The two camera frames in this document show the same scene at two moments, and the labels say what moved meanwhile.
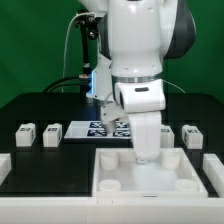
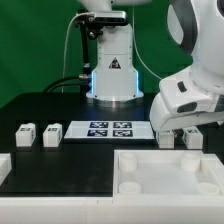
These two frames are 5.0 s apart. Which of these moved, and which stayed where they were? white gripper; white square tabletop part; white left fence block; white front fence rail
Moved: white gripper; white square tabletop part
Stayed: white front fence rail; white left fence block
